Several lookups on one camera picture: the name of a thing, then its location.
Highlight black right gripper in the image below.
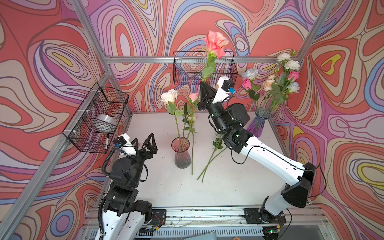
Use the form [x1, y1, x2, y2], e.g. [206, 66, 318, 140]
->
[197, 80, 228, 134]

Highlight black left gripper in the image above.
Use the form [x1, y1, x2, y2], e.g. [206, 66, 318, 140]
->
[126, 133, 156, 188]

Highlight purple ribbed glass vase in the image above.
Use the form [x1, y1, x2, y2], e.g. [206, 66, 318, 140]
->
[247, 108, 272, 138]

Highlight red glass vase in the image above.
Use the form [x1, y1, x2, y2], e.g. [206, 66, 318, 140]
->
[171, 137, 192, 169]

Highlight pink rose stem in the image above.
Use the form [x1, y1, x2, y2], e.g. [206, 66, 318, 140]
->
[242, 78, 260, 109]

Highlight white blue rose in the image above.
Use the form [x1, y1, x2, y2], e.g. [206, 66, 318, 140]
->
[242, 69, 259, 80]
[288, 82, 300, 94]

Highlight peach rose spray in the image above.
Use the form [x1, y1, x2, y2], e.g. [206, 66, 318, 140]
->
[263, 74, 278, 108]

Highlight cream rose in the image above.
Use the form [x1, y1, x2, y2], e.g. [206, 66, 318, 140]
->
[161, 89, 183, 151]

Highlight coral pink rose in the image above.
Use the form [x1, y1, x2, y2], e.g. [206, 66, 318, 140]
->
[202, 31, 229, 82]

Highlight white rose spray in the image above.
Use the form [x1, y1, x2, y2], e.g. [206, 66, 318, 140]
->
[276, 50, 301, 73]

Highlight white rosebud stem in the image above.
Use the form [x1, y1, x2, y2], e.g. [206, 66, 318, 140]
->
[180, 100, 198, 150]

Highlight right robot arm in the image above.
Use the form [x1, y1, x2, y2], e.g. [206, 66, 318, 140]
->
[198, 78, 320, 224]

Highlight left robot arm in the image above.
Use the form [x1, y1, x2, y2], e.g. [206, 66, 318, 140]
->
[96, 133, 158, 240]

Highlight pale blue rose spray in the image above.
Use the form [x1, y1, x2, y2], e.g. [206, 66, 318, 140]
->
[197, 134, 227, 183]

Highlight small pink rosebud stem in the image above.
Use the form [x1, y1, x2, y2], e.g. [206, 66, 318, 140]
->
[189, 93, 200, 175]

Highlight silver tape roll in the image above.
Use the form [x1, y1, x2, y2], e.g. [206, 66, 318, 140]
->
[94, 114, 118, 128]

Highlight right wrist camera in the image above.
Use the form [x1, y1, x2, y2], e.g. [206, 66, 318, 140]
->
[213, 77, 236, 104]

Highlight black wire basket left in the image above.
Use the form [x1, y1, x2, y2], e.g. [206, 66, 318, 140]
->
[63, 83, 129, 154]

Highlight black wire basket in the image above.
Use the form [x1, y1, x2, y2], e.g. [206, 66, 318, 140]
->
[173, 50, 238, 87]
[63, 83, 129, 154]

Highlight black wire basket back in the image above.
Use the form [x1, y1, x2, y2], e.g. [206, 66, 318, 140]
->
[173, 50, 238, 87]

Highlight metal base rail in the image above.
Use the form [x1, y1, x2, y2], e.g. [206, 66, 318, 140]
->
[76, 206, 333, 240]

